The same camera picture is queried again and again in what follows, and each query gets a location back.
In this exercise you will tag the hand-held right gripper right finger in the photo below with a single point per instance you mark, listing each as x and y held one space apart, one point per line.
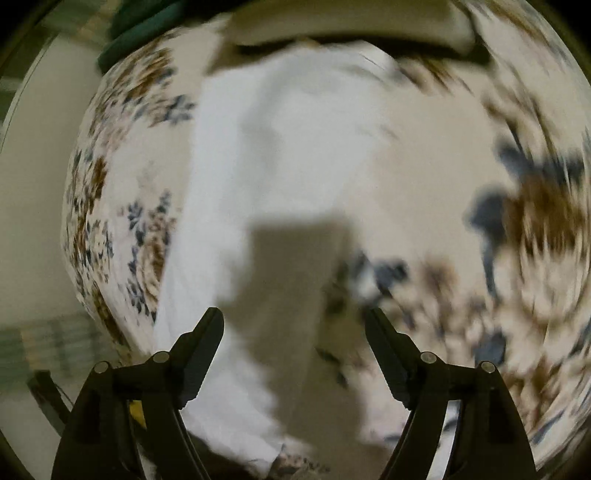
391 355

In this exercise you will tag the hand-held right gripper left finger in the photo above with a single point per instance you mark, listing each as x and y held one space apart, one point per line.
199 355

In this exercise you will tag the floral printed bedsheet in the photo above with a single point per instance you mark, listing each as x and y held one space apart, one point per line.
461 230

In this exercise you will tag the striped mat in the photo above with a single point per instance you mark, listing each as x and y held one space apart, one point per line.
51 341

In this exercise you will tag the white cloth garment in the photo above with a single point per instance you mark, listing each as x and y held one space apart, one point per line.
277 184

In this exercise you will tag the dark green cloth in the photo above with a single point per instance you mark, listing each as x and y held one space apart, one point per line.
138 32

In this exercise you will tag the cream pillow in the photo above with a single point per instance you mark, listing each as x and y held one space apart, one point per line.
351 21

